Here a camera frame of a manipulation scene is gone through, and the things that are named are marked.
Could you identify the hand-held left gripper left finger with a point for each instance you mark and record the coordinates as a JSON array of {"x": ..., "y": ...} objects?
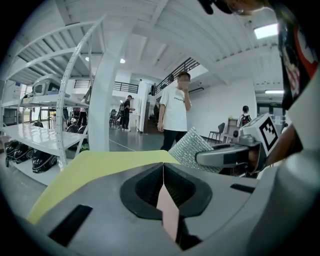
[{"x": 105, "y": 212}]

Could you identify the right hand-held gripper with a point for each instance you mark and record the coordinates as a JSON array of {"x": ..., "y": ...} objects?
[{"x": 255, "y": 130}]

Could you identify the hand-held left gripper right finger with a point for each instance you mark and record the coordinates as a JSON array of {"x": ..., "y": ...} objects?
[{"x": 225, "y": 200}]

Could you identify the pink large plate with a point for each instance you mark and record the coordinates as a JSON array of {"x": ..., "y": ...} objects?
[{"x": 167, "y": 212}]

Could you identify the person's right forearm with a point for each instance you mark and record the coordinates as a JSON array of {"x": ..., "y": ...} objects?
[{"x": 287, "y": 142}]

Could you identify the person's right hand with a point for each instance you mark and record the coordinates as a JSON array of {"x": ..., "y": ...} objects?
[{"x": 252, "y": 161}]

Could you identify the grey chair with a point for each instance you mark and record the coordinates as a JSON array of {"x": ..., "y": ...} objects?
[{"x": 220, "y": 130}]

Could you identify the white cabinet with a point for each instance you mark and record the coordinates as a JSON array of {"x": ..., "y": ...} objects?
[{"x": 231, "y": 130}]

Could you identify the table with yellow-green tablecloth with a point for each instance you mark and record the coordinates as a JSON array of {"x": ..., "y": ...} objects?
[{"x": 100, "y": 165}]

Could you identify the black helmet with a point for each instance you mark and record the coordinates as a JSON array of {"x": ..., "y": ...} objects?
[
  {"x": 11, "y": 152},
  {"x": 23, "y": 153},
  {"x": 45, "y": 161}
]

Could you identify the long ceiling strip light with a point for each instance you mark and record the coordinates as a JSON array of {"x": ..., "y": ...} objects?
[{"x": 274, "y": 92}]

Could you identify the black stair railing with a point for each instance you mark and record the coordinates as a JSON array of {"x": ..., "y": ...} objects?
[{"x": 175, "y": 75}]

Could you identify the white metal shelving unit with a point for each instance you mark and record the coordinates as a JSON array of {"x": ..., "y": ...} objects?
[{"x": 37, "y": 135}]

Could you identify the black mezzanine railing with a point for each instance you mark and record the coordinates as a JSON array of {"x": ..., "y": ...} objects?
[{"x": 125, "y": 86}]

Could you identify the person's black printed shirt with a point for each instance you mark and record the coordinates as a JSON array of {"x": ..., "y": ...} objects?
[{"x": 290, "y": 62}]

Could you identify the rectangular ceiling light panel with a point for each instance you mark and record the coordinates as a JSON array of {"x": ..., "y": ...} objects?
[{"x": 266, "y": 31}]

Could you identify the grey white appliance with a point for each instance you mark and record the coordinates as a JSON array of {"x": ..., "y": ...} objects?
[{"x": 42, "y": 86}]

